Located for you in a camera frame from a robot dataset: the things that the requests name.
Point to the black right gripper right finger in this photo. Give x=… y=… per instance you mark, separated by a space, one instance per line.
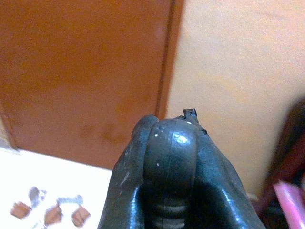
x=224 y=176

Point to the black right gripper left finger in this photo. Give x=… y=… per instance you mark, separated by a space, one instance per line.
x=125 y=181

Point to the dark brown broom head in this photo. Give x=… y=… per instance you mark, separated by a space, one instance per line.
x=289 y=152

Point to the brown wooden door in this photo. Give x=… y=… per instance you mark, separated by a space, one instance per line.
x=83 y=71

